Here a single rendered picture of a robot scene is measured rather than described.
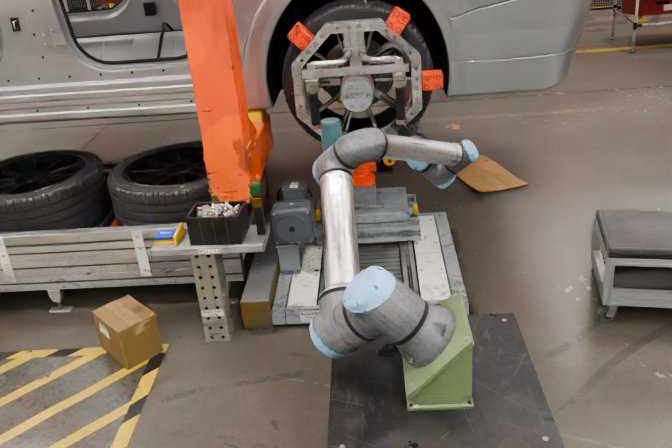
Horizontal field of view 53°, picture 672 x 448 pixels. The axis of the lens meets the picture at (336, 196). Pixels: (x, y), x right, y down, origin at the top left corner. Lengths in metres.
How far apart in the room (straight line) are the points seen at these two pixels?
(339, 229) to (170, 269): 1.07
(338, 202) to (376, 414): 0.67
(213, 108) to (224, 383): 1.01
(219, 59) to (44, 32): 1.03
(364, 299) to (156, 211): 1.41
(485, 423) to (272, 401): 0.86
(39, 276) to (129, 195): 0.53
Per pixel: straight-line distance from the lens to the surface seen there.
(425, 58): 2.94
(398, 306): 1.83
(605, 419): 2.43
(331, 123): 2.79
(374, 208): 3.20
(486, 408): 1.96
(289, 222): 2.85
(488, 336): 2.21
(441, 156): 2.52
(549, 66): 3.09
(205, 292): 2.68
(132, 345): 2.74
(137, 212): 3.05
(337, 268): 2.04
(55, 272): 3.16
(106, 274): 3.08
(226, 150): 2.59
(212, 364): 2.69
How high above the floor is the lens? 1.61
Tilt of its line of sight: 24 degrees down
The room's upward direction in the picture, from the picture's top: 5 degrees counter-clockwise
